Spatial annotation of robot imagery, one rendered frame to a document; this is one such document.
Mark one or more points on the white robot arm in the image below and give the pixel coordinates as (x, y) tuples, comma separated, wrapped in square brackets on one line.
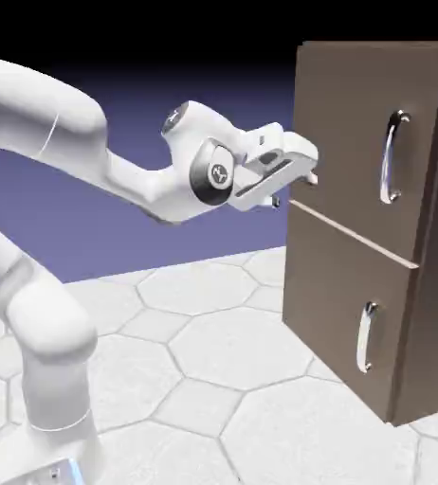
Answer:
[(52, 121)]

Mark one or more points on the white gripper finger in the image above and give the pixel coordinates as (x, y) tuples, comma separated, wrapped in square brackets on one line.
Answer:
[(312, 178), (276, 201)]

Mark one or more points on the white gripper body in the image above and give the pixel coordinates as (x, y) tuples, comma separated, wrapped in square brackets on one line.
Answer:
[(298, 153)]

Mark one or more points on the brown wooden cabinet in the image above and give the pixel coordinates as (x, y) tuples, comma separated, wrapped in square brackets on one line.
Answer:
[(437, 265)]

